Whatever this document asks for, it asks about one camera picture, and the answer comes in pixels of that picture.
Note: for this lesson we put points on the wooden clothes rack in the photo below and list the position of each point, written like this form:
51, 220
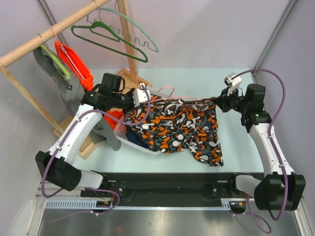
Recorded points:
130, 75

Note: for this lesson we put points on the lime green hanger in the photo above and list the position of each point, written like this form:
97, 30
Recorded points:
57, 63

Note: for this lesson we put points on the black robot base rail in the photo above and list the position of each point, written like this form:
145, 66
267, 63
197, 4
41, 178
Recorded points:
172, 189

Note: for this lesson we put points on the pink hanger holding orange garment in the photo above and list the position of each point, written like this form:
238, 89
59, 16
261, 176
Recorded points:
67, 56

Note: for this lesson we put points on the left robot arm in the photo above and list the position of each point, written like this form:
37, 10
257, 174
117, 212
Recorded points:
56, 164

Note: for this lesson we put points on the aluminium frame post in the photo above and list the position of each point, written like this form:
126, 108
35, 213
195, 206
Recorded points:
288, 10

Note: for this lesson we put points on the white plastic laundry basket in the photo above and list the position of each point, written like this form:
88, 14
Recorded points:
121, 132

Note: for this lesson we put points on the orange camouflage patterned shorts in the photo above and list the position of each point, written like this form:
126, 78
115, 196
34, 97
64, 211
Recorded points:
175, 125

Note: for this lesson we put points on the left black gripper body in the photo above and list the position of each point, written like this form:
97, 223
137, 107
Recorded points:
124, 101

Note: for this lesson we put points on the orange garment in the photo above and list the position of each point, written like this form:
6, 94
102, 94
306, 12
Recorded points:
87, 83

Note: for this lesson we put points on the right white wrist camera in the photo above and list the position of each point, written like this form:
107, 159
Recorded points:
232, 81

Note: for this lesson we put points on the pink wire hanger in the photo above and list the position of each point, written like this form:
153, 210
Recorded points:
165, 97

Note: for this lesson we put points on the grey garment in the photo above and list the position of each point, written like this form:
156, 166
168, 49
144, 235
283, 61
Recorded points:
72, 93

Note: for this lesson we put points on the white slotted cable duct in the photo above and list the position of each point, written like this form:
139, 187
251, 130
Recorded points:
96, 205

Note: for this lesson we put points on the navy blue garment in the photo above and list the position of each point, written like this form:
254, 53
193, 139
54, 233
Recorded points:
132, 137

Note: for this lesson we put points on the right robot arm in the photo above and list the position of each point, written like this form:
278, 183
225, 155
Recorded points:
281, 188

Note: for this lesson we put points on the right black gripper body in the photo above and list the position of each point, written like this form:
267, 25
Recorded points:
233, 102

